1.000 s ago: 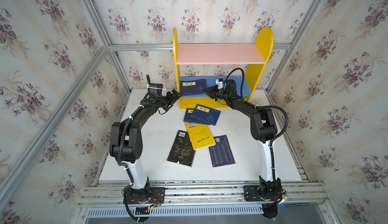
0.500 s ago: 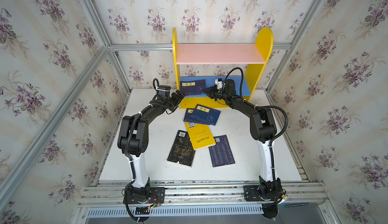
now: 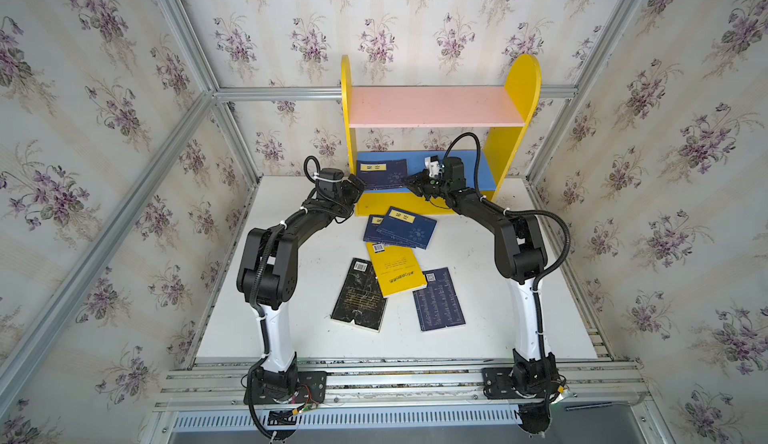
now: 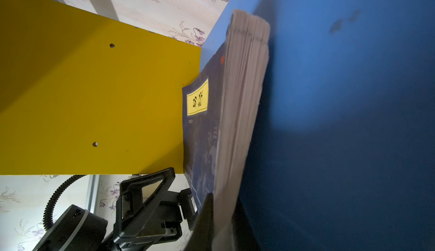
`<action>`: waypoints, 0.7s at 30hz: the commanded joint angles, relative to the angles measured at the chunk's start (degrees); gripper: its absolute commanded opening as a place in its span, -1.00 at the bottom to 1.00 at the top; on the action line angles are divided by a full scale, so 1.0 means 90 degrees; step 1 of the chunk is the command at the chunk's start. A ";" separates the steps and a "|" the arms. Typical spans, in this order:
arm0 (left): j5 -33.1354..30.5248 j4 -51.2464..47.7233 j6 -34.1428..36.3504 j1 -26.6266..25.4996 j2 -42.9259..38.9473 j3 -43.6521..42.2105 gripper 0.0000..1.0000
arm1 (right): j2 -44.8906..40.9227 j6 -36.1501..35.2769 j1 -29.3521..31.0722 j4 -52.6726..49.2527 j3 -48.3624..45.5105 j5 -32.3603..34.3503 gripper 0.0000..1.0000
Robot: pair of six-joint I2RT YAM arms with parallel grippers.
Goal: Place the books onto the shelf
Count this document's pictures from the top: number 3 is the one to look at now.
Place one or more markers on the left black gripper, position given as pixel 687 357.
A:
pixel 351 189

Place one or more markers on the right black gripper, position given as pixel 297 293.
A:
pixel 424 183

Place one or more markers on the navy book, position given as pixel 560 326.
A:
pixel 371 234
pixel 407 227
pixel 382 175

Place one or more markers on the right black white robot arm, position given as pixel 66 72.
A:
pixel 519 256

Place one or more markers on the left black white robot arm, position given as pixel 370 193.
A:
pixel 268 273

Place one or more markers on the yellow pink blue bookshelf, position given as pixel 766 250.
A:
pixel 482 125

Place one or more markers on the yellow paperback book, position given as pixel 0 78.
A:
pixel 396 268

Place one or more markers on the black paperback book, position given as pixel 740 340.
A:
pixel 360 302

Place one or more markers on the dark blue text-covered book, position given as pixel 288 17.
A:
pixel 437 304

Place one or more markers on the white ventilation grille strip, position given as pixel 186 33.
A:
pixel 353 418

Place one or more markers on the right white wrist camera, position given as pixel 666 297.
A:
pixel 433 166

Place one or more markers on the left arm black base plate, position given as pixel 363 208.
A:
pixel 290 387

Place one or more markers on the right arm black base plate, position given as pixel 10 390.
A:
pixel 512 382

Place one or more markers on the aluminium mounting rail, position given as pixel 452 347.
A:
pixel 401 382

